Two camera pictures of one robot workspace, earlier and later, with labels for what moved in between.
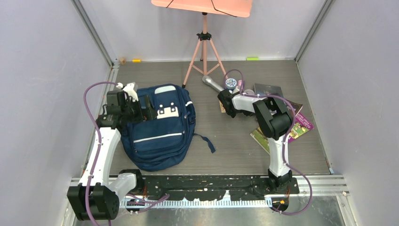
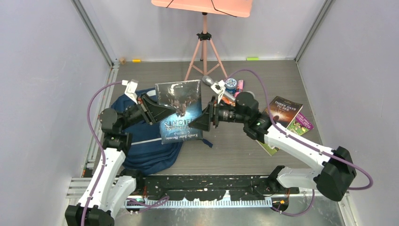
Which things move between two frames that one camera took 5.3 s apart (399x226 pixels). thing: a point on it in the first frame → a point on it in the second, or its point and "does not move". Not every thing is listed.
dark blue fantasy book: [264, 89] → [185, 96]
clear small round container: [249, 92] does not move
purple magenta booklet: [302, 125] does not move
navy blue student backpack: [166, 141] does not move
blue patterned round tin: [230, 83] does not move
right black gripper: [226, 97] → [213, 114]
